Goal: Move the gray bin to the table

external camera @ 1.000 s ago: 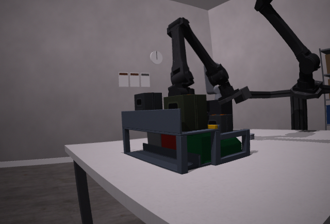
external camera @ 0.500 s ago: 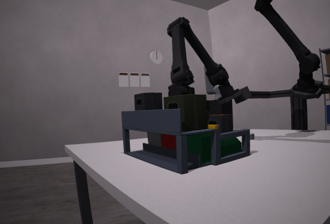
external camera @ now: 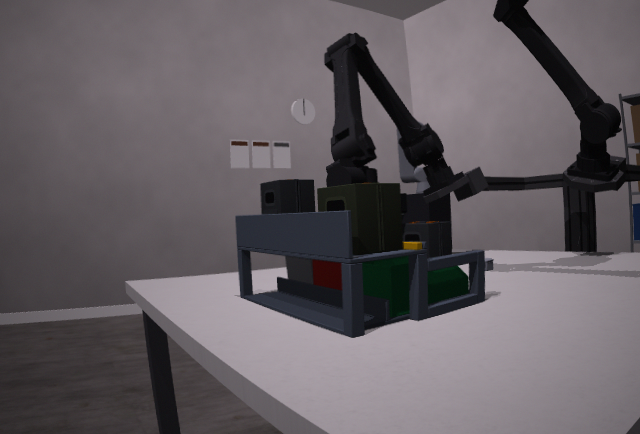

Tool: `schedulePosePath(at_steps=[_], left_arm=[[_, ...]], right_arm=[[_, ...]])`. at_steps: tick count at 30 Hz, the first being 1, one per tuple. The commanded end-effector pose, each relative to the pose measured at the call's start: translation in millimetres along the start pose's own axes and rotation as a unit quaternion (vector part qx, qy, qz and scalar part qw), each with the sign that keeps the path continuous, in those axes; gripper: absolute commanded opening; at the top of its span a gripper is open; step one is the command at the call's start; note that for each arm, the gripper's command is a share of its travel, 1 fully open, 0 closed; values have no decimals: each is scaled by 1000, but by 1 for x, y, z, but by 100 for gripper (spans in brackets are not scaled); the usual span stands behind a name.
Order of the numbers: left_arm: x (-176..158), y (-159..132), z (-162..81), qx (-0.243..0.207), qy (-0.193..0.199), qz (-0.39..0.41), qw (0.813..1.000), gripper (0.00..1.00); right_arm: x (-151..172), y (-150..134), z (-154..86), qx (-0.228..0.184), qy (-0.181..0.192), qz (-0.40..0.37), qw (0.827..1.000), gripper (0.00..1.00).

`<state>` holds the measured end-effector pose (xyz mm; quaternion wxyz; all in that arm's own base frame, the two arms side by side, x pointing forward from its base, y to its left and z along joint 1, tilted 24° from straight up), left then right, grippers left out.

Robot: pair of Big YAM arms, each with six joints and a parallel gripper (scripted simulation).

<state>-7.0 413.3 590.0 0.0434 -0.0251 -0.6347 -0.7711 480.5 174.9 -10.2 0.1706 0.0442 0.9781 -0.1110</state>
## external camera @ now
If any red open bin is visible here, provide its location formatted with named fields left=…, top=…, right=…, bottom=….
left=312, top=260, right=342, bottom=290

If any yellow flat bar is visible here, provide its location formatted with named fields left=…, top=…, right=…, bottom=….
left=403, top=242, right=422, bottom=250

